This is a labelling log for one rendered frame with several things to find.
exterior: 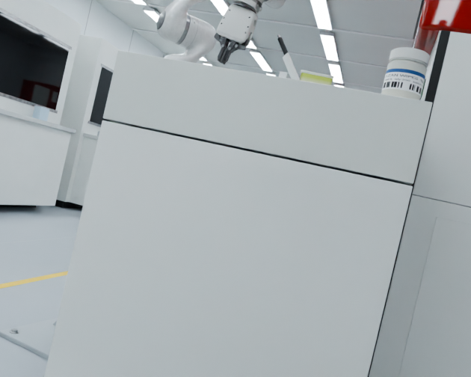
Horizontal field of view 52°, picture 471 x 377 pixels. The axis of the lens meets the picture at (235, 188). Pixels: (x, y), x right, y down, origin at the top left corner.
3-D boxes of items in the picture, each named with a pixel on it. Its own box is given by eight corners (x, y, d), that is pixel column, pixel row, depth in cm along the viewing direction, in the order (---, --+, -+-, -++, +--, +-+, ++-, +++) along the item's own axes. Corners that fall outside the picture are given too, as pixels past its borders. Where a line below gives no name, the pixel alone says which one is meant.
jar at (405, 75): (416, 110, 93) (428, 62, 93) (420, 102, 86) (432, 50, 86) (379, 104, 95) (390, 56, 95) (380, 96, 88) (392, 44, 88)
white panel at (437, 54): (395, 201, 195) (418, 104, 195) (412, 194, 117) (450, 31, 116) (386, 199, 196) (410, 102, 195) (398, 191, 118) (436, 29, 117)
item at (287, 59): (296, 110, 124) (307, 59, 124) (293, 107, 120) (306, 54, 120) (273, 106, 126) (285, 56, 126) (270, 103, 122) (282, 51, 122)
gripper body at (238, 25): (263, 16, 149) (248, 50, 149) (234, 5, 151) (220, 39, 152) (258, 6, 141) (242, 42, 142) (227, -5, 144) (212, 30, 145)
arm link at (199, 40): (154, 72, 186) (169, 12, 187) (196, 87, 196) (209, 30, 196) (167, 69, 176) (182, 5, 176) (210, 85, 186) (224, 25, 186)
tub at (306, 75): (324, 111, 116) (331, 83, 115) (327, 105, 108) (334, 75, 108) (294, 104, 116) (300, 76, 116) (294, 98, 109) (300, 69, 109)
